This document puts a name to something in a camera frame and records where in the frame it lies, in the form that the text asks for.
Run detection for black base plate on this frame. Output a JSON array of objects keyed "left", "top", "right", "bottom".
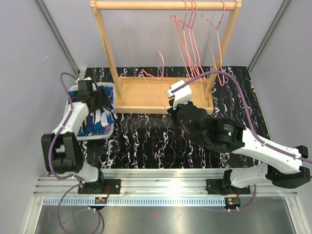
[
  {"left": 78, "top": 179, "right": 121, "bottom": 195},
  {"left": 206, "top": 179, "right": 251, "bottom": 196}
]

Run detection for white slotted cable duct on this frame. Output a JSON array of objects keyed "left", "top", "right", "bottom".
[{"left": 44, "top": 196, "right": 240, "bottom": 207}]

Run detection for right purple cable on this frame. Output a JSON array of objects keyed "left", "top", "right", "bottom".
[{"left": 172, "top": 70, "right": 312, "bottom": 212}]

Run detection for purple trousers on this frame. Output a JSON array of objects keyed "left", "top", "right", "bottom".
[{"left": 101, "top": 123, "right": 114, "bottom": 136}]

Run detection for purple cable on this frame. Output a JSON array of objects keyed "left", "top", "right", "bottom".
[
  {"left": 47, "top": 72, "right": 105, "bottom": 232},
  {"left": 172, "top": 70, "right": 312, "bottom": 212}
]

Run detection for blue patterned trousers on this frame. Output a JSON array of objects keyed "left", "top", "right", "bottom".
[{"left": 60, "top": 80, "right": 117, "bottom": 140}]

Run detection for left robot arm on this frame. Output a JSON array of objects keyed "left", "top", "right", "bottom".
[{"left": 41, "top": 78, "right": 110, "bottom": 194}]

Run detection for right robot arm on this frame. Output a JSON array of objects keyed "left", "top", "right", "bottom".
[{"left": 167, "top": 101, "right": 311, "bottom": 193}]

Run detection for aluminium rail frame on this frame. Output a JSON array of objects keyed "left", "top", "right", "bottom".
[{"left": 33, "top": 167, "right": 299, "bottom": 198}]

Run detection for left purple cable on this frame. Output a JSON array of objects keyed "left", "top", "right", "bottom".
[{"left": 47, "top": 72, "right": 105, "bottom": 232}]

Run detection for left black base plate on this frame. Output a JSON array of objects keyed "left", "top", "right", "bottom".
[{"left": 78, "top": 179, "right": 121, "bottom": 195}]

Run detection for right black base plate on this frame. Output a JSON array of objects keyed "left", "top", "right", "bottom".
[{"left": 206, "top": 179, "right": 251, "bottom": 196}]

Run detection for white plastic basket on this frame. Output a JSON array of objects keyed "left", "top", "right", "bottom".
[{"left": 59, "top": 82, "right": 117, "bottom": 140}]

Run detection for pink wire hanger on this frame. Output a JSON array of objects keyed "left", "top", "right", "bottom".
[
  {"left": 140, "top": 51, "right": 173, "bottom": 110},
  {"left": 182, "top": 0, "right": 203, "bottom": 75},
  {"left": 171, "top": 0, "right": 198, "bottom": 78},
  {"left": 200, "top": 0, "right": 225, "bottom": 72}
]

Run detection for wooden clothes rack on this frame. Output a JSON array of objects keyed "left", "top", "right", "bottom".
[{"left": 90, "top": 0, "right": 242, "bottom": 114}]

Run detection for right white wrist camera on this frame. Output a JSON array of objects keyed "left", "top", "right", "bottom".
[{"left": 166, "top": 80, "right": 192, "bottom": 110}]

